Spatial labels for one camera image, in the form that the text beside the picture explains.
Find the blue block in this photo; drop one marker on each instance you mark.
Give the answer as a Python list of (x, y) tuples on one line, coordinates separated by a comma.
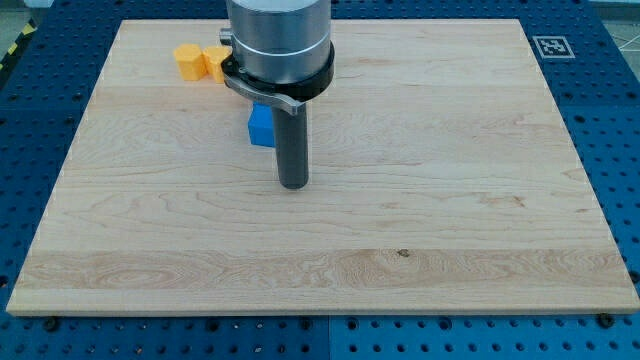
[(260, 126)]

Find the yellow block behind arm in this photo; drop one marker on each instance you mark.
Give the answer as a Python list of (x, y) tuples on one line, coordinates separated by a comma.
[(214, 57)]

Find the black bolt front left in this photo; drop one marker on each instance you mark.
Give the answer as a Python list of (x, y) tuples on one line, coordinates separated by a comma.
[(50, 324)]

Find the yellow hexagonal block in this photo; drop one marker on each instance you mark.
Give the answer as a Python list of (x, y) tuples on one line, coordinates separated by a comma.
[(190, 61)]

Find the light wooden board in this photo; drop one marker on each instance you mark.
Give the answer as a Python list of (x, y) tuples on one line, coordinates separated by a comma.
[(443, 181)]

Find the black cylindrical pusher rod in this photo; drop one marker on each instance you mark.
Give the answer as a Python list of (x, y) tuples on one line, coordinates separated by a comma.
[(291, 147)]

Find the white fiducial marker tag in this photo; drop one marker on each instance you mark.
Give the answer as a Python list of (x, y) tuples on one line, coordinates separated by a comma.
[(553, 47)]

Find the black bolt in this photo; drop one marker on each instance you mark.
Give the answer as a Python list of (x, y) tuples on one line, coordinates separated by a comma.
[(605, 320), (50, 324)]

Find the black bolt front right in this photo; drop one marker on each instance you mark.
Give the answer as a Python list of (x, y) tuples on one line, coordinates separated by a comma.
[(605, 320)]

